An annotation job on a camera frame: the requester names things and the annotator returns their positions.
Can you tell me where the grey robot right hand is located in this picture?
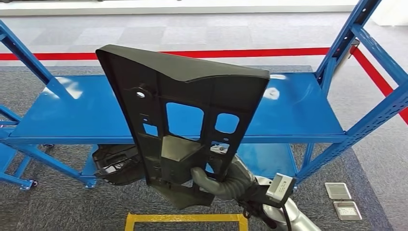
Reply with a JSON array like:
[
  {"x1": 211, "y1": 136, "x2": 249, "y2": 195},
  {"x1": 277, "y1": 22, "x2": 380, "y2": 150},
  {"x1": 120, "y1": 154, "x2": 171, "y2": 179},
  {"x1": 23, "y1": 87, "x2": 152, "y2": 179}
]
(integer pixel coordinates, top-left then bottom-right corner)
[{"x1": 190, "y1": 142, "x2": 257, "y2": 202}]

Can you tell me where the black plastic panel with cutouts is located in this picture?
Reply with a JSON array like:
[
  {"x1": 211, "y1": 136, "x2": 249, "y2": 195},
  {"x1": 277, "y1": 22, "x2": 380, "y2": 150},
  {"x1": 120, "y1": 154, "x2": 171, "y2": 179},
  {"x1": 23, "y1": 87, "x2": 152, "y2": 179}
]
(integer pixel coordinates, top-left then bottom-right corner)
[{"x1": 95, "y1": 44, "x2": 271, "y2": 210}]

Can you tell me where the black ribbed plastic part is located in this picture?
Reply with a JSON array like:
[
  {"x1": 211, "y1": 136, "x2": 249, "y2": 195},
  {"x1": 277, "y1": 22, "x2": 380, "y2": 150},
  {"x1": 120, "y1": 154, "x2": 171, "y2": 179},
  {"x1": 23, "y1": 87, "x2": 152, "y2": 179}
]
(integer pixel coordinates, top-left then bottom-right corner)
[{"x1": 92, "y1": 144, "x2": 146, "y2": 186}]

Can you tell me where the grey floor socket plate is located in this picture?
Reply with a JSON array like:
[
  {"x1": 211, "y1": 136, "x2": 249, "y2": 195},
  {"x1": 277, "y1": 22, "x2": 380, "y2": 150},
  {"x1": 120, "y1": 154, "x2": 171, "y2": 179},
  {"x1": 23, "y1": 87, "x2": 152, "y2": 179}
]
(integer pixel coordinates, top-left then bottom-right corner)
[
  {"x1": 324, "y1": 182, "x2": 352, "y2": 201},
  {"x1": 333, "y1": 201, "x2": 363, "y2": 221}
]

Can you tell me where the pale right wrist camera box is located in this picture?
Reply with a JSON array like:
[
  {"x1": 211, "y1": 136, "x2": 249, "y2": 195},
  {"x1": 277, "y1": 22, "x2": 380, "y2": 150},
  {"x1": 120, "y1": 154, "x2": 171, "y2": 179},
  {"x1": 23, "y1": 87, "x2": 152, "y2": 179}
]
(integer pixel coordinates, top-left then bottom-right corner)
[{"x1": 265, "y1": 173, "x2": 297, "y2": 203}]

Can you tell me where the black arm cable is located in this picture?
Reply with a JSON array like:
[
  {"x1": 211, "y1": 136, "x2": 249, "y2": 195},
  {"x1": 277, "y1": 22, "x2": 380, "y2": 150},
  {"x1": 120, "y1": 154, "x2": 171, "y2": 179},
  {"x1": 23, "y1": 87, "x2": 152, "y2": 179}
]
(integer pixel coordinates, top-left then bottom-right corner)
[{"x1": 280, "y1": 204, "x2": 294, "y2": 231}]

